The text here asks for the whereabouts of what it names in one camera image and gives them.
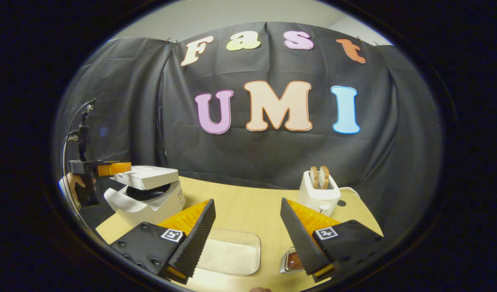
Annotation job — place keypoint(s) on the white rice cooker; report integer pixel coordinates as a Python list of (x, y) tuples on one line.
[(151, 194)]

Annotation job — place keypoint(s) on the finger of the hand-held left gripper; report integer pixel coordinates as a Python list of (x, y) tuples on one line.
[(116, 168)]

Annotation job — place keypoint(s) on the clear tray of rice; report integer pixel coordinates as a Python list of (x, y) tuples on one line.
[(230, 255)]

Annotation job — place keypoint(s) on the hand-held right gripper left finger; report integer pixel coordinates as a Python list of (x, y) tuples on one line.
[(195, 243)]

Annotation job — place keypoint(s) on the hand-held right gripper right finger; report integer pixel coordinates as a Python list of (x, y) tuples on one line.
[(301, 243)]

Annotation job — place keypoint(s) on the brown bread slice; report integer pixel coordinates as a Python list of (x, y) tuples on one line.
[(324, 177), (314, 178)]

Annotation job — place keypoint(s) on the black backdrop cloth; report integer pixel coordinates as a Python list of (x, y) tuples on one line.
[(272, 154)]

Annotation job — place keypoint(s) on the white toaster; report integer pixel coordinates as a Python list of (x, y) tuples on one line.
[(318, 198)]

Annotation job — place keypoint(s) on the clear chopstick holder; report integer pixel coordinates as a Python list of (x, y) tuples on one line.
[(284, 265)]

